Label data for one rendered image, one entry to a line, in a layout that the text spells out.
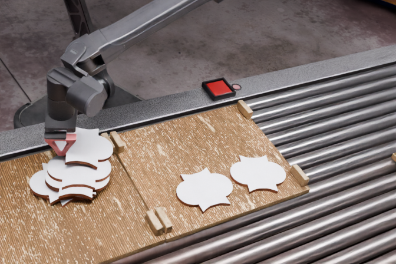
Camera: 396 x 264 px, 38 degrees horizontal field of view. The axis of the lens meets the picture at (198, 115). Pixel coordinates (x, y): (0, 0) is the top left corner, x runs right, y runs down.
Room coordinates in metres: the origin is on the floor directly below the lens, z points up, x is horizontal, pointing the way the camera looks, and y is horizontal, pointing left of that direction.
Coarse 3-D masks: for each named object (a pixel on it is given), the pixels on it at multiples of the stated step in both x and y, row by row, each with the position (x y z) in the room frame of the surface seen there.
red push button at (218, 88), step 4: (208, 84) 1.39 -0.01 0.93; (212, 84) 1.39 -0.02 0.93; (216, 84) 1.39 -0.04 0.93; (220, 84) 1.40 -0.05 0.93; (224, 84) 1.40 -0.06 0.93; (212, 88) 1.37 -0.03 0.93; (216, 88) 1.37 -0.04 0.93; (220, 88) 1.38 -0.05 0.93; (224, 88) 1.38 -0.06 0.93; (228, 88) 1.39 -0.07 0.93; (216, 92) 1.36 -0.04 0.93; (220, 92) 1.36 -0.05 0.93; (224, 92) 1.36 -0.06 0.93; (228, 92) 1.37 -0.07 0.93
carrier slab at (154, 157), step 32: (160, 128) 1.14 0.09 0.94; (192, 128) 1.17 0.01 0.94; (224, 128) 1.20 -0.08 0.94; (256, 128) 1.22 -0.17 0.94; (128, 160) 1.01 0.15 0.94; (160, 160) 1.03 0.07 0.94; (192, 160) 1.05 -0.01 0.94; (224, 160) 1.07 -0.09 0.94; (160, 192) 0.92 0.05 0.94; (256, 192) 0.99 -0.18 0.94; (288, 192) 1.01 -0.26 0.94; (192, 224) 0.85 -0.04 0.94
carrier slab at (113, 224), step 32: (32, 160) 0.94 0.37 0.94; (0, 192) 0.83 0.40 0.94; (96, 192) 0.88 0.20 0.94; (128, 192) 0.90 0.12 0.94; (0, 224) 0.74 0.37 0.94; (32, 224) 0.76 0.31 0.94; (64, 224) 0.78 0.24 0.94; (96, 224) 0.80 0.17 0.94; (128, 224) 0.81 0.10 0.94; (0, 256) 0.67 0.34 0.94; (32, 256) 0.68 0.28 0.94; (64, 256) 0.70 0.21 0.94; (96, 256) 0.71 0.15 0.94
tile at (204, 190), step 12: (192, 180) 0.97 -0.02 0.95; (204, 180) 0.98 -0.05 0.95; (216, 180) 0.99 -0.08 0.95; (228, 180) 1.00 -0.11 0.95; (180, 192) 0.93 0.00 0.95; (192, 192) 0.93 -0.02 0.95; (204, 192) 0.94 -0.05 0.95; (216, 192) 0.95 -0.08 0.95; (228, 192) 0.96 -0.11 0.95; (192, 204) 0.90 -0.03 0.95; (204, 204) 0.90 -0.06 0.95; (216, 204) 0.91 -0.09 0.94; (228, 204) 0.92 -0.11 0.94
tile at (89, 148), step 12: (84, 132) 0.99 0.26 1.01; (96, 132) 1.01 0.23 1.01; (60, 144) 0.93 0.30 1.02; (84, 144) 0.95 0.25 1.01; (96, 144) 0.97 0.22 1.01; (108, 144) 0.98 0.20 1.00; (72, 156) 0.91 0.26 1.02; (84, 156) 0.92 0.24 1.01; (96, 156) 0.93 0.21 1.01; (108, 156) 0.94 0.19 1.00; (96, 168) 0.90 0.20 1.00
